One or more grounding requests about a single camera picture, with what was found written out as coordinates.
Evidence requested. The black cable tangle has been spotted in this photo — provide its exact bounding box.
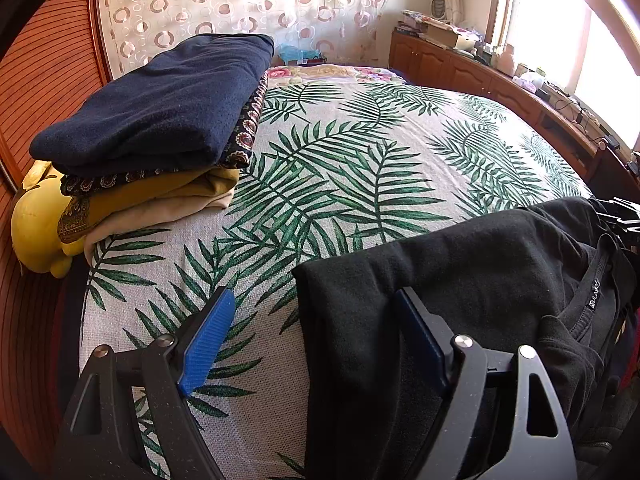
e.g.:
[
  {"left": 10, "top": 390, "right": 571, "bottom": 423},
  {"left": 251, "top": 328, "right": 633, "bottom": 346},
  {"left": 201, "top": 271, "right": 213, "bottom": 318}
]
[{"left": 547, "top": 92, "right": 623, "bottom": 153}]

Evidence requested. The pink thermos jug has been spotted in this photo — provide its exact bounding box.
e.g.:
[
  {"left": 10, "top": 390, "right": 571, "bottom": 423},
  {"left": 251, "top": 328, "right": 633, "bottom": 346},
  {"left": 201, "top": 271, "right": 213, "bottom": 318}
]
[{"left": 496, "top": 44, "right": 518, "bottom": 75}]

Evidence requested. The wooden framed window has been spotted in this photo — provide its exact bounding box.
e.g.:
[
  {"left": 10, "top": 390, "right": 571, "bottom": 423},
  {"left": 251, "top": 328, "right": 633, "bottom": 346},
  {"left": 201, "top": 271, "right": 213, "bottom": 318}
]
[{"left": 487, "top": 0, "right": 640, "bottom": 153}]

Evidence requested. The folded beige cloth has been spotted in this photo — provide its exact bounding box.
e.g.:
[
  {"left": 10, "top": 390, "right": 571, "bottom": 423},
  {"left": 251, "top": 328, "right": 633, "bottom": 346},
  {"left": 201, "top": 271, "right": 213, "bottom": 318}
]
[{"left": 84, "top": 192, "right": 233, "bottom": 266}]

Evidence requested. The pile of printed packets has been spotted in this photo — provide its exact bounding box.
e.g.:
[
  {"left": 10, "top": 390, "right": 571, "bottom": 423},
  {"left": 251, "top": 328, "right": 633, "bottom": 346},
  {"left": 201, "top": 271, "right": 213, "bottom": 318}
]
[{"left": 397, "top": 9, "right": 441, "bottom": 36}]

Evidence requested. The leaf-printed bed sheet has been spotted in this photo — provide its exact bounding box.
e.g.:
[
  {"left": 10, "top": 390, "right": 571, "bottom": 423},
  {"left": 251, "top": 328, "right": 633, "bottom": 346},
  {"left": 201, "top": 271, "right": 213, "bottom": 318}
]
[{"left": 80, "top": 77, "right": 593, "bottom": 480}]

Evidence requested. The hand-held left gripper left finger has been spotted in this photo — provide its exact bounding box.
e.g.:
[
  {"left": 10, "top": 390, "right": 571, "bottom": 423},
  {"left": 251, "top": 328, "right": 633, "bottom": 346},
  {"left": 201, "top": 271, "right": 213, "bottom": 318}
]
[{"left": 52, "top": 287, "right": 236, "bottom": 480}]

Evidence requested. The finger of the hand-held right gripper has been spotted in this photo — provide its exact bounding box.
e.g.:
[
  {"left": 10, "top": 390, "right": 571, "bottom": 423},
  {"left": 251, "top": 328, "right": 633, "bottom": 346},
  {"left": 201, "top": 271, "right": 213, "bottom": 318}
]
[
  {"left": 616, "top": 222, "right": 640, "bottom": 251},
  {"left": 595, "top": 198, "right": 640, "bottom": 223}
]

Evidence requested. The sheer circle-patterned curtain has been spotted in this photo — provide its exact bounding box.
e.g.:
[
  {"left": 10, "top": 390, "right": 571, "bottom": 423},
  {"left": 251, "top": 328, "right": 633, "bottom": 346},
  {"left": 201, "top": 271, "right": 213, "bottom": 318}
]
[{"left": 95, "top": 0, "right": 401, "bottom": 81}]

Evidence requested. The yellow plush toy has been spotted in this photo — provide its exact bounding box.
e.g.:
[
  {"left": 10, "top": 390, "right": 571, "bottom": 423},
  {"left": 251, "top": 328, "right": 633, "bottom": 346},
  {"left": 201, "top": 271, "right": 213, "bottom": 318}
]
[{"left": 11, "top": 160, "right": 88, "bottom": 279}]

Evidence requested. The floral blanket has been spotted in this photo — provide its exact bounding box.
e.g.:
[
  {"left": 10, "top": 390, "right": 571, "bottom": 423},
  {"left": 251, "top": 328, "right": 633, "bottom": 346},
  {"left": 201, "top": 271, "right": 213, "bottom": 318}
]
[{"left": 265, "top": 62, "right": 406, "bottom": 86}]

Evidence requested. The folded navy cloth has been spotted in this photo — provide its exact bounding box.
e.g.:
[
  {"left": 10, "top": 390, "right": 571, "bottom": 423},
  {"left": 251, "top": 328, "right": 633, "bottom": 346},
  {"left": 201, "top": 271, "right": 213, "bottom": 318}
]
[{"left": 29, "top": 33, "right": 276, "bottom": 173}]

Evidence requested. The black printed T-shirt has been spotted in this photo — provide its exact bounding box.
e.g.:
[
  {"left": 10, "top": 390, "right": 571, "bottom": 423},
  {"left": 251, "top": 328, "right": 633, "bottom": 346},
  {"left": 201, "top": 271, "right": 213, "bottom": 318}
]
[{"left": 292, "top": 196, "right": 640, "bottom": 480}]

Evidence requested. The navy paisley patterned cloth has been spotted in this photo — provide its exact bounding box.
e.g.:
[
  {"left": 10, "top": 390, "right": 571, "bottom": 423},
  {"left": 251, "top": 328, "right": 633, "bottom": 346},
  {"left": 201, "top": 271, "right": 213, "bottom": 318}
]
[{"left": 56, "top": 70, "right": 271, "bottom": 243}]

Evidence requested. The folded mustard cloth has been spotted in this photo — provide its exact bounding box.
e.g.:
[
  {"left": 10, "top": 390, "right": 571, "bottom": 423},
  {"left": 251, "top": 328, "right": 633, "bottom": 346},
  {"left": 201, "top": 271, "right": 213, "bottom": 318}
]
[{"left": 85, "top": 166, "right": 241, "bottom": 226}]

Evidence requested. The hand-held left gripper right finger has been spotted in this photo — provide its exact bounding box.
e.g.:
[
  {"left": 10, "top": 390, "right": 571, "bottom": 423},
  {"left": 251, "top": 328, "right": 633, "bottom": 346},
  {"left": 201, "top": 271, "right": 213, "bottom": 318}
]
[{"left": 393, "top": 287, "right": 573, "bottom": 480}]

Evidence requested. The wooden louvered wardrobe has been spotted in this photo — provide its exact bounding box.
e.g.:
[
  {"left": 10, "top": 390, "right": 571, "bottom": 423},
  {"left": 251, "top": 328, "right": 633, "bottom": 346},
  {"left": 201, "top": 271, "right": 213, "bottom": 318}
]
[{"left": 0, "top": 0, "right": 113, "bottom": 466}]

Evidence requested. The blue tissue box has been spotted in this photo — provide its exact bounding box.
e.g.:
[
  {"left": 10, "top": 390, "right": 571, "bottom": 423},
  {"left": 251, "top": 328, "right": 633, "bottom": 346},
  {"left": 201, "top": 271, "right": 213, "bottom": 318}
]
[{"left": 275, "top": 42, "right": 328, "bottom": 67}]

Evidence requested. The open cardboard box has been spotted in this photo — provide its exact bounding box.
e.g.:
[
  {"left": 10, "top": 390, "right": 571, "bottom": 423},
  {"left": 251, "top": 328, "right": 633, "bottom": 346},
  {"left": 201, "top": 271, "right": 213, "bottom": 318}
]
[{"left": 425, "top": 22, "right": 471, "bottom": 50}]

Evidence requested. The long wooden cabinet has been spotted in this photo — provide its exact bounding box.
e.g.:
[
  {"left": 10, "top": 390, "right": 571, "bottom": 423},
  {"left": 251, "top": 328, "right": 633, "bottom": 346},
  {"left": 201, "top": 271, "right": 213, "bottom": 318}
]
[{"left": 389, "top": 30, "right": 640, "bottom": 196}]

